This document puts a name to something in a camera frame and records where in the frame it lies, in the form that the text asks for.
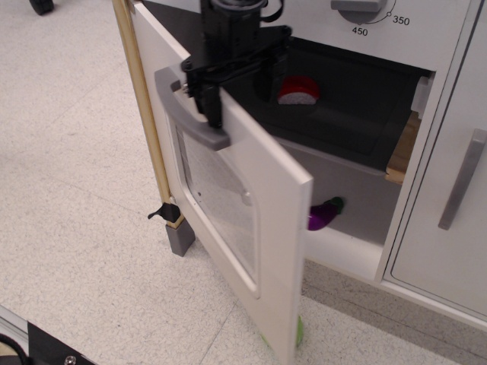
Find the grey cabinet leg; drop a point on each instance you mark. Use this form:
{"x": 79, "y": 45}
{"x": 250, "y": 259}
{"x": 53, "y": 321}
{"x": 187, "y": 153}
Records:
{"x": 181, "y": 236}

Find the white toy kitchen cabinet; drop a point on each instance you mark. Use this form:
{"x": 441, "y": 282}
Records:
{"x": 363, "y": 240}

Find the black caster wheel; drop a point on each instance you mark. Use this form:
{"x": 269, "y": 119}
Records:
{"x": 42, "y": 7}

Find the silver cabinet door handle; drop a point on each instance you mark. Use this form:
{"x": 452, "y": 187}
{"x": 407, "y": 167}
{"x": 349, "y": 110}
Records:
{"x": 468, "y": 168}

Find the green toy cabbage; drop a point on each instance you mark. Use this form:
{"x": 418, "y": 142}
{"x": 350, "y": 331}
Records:
{"x": 300, "y": 334}

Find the grey oven tray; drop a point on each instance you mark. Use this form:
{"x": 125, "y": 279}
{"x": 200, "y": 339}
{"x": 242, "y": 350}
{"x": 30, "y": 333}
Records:
{"x": 365, "y": 103}

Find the aluminium frame rail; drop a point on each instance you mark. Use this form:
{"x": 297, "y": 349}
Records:
{"x": 14, "y": 326}

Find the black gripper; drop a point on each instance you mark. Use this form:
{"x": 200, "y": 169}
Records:
{"x": 232, "y": 45}

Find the white right cabinet door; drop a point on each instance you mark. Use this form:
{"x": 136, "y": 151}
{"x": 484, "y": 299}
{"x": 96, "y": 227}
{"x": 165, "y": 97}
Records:
{"x": 441, "y": 255}

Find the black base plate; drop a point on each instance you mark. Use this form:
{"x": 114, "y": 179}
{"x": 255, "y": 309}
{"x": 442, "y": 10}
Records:
{"x": 43, "y": 348}

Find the black clamp lever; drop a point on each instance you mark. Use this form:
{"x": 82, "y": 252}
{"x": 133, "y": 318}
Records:
{"x": 168, "y": 211}

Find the red white toy sushi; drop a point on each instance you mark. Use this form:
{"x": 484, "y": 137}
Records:
{"x": 299, "y": 90}

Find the purple toy eggplant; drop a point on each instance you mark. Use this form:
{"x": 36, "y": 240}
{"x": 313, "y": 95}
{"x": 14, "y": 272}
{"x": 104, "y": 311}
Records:
{"x": 323, "y": 214}

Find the white oven door with window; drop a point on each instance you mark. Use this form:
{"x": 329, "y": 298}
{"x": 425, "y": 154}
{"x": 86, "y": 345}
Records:
{"x": 241, "y": 193}

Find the grey temperature knob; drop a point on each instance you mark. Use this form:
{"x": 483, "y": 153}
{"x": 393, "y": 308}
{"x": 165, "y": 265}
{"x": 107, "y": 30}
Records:
{"x": 358, "y": 11}

